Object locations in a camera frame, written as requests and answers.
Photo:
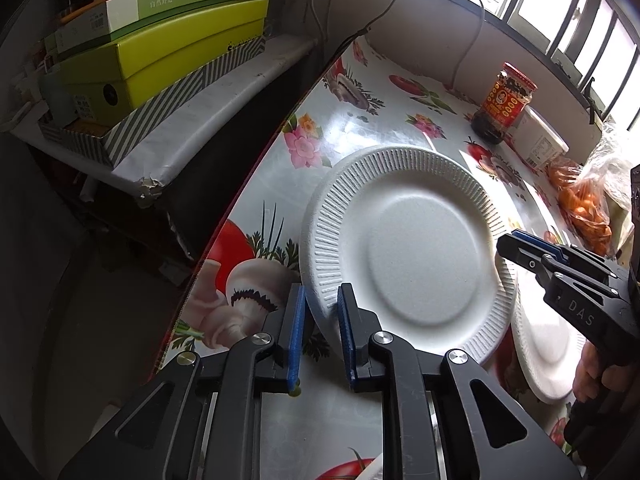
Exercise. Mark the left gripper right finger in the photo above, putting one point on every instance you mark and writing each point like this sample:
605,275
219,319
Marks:
444,417

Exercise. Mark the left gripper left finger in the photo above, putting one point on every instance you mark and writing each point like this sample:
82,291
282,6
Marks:
200,417

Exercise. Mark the red label sauce jar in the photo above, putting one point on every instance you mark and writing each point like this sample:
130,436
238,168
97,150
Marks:
507,98

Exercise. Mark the striped cardboard tray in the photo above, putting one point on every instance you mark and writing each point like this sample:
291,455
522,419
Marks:
109,146

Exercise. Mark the grey side shelf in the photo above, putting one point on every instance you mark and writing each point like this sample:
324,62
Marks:
167,149

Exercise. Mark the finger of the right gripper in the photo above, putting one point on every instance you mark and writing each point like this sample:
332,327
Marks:
531,253
585,262

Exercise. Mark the lime green box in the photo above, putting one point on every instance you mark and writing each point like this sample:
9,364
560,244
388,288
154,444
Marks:
109,82

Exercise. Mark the window metal bars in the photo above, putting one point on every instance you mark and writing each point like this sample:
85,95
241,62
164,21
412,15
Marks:
590,42

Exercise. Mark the white green flat box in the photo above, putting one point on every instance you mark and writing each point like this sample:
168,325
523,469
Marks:
110,19

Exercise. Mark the plastic bag of oranges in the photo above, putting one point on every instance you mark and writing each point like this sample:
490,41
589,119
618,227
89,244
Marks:
595,196

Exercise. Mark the smooth white paper plate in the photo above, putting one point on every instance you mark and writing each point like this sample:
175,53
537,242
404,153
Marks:
548,347

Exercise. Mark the white ridged paper plate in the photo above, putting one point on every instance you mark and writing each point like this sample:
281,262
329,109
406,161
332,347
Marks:
415,234

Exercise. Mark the right hand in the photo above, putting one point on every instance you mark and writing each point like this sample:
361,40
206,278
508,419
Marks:
586,385

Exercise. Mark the white plastic tub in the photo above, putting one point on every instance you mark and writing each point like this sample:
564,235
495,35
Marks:
534,140

